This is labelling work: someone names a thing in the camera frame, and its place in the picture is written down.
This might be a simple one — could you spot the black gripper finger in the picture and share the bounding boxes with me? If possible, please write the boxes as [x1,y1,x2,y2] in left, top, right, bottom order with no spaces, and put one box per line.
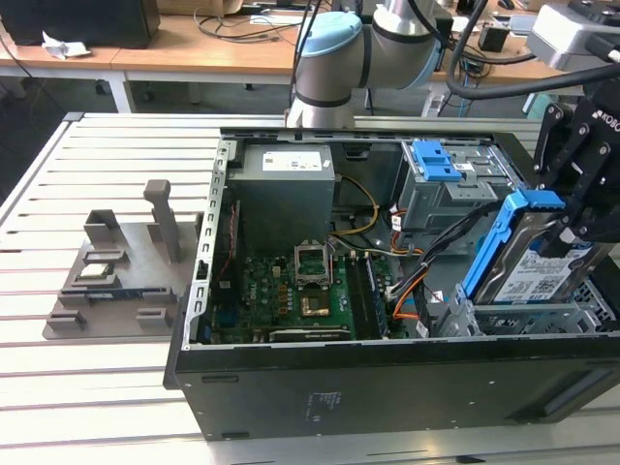
[545,143,620,259]
[532,101,577,191]

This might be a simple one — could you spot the hard disk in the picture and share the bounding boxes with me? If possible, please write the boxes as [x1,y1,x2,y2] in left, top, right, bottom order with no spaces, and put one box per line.
[462,188,595,306]

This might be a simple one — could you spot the metal disk bay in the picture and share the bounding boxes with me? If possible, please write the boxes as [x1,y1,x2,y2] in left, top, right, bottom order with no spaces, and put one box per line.
[433,278,611,340]

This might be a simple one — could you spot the small black cube device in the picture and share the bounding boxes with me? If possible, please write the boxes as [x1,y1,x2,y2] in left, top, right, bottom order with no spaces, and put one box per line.
[479,23,512,52]

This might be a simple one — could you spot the drive cage with blue latches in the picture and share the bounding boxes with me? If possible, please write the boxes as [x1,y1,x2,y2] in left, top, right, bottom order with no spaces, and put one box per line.
[396,139,517,233]

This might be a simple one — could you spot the black RAM slot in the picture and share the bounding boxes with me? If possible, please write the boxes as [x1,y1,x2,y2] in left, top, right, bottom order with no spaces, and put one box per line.
[345,255,375,340]

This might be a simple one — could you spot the black PC case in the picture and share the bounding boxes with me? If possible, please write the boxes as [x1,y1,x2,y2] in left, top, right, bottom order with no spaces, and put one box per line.
[162,126,620,442]

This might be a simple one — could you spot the grey power supply unit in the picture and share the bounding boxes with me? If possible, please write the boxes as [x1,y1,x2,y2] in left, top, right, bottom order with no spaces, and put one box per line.
[227,143,336,256]

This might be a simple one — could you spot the black graphics card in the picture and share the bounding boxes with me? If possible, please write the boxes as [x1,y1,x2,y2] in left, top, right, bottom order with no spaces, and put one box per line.
[268,327,353,345]

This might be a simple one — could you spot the green motherboard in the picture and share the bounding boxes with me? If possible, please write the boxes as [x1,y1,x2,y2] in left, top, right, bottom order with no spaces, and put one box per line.
[210,251,403,343]

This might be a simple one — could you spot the black case fan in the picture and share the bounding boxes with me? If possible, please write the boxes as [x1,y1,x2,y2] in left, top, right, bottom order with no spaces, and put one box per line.
[212,198,243,311]

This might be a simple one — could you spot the brown wooden desk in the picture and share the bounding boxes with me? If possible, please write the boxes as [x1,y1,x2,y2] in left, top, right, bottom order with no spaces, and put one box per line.
[0,12,620,115]

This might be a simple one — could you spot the brown cardboard box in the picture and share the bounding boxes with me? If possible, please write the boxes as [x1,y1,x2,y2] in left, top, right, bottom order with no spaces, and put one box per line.
[157,0,243,16]

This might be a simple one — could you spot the grey parts rack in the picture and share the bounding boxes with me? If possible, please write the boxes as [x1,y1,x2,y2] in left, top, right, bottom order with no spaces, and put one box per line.
[42,178,204,343]

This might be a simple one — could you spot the silver CPU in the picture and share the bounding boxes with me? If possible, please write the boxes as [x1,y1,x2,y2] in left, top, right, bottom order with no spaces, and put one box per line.
[79,263,115,281]

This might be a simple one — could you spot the black computer tower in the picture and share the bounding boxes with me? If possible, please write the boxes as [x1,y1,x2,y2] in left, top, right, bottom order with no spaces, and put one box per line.
[0,0,162,49]

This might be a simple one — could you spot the crumpled white paper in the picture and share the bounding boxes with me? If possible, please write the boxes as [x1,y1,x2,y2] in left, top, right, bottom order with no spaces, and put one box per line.
[41,31,93,62]

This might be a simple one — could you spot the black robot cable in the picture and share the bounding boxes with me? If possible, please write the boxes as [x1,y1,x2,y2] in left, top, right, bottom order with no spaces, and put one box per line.
[443,0,620,101]

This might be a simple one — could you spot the grey camera mount box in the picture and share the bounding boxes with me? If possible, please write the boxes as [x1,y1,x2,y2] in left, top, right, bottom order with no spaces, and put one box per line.
[526,2,620,70]

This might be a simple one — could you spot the black disk cable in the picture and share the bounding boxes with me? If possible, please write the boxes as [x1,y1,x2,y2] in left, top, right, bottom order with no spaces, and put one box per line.
[387,201,505,301]

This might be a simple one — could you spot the yellow wire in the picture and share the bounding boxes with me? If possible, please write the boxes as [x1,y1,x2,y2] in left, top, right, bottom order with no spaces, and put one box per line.
[331,176,382,238]

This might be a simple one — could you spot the orange power wire bundle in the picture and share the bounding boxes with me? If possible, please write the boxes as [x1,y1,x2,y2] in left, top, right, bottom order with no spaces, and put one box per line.
[390,278,427,324]

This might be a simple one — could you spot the metal socket cover frame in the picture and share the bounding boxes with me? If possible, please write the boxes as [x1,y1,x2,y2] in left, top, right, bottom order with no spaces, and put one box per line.
[294,239,335,291]

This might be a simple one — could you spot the red black twisted wire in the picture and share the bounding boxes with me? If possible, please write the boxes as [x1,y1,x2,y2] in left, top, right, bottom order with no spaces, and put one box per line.
[229,201,242,254]

